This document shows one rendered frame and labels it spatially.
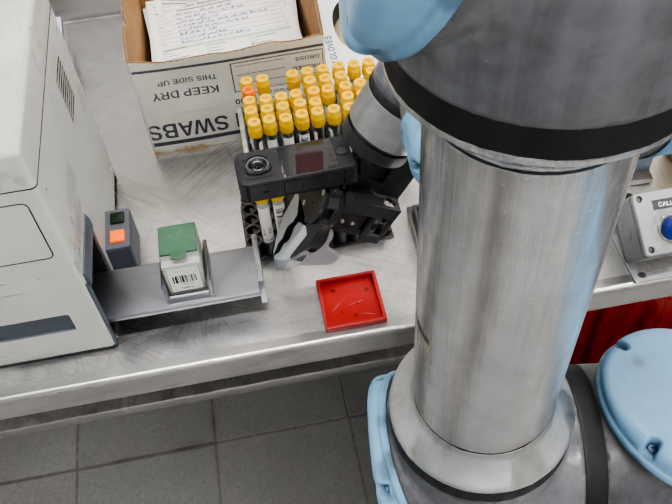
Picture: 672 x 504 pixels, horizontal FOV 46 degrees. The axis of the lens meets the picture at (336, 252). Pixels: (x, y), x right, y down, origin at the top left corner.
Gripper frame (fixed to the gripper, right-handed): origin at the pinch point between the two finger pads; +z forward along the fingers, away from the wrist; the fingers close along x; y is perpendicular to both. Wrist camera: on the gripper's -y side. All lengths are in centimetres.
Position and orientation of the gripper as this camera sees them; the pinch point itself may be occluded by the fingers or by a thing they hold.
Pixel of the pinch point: (276, 258)
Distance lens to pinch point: 86.6
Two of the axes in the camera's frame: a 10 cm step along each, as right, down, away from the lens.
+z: -4.5, 6.2, 6.4
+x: -1.8, -7.7, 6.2
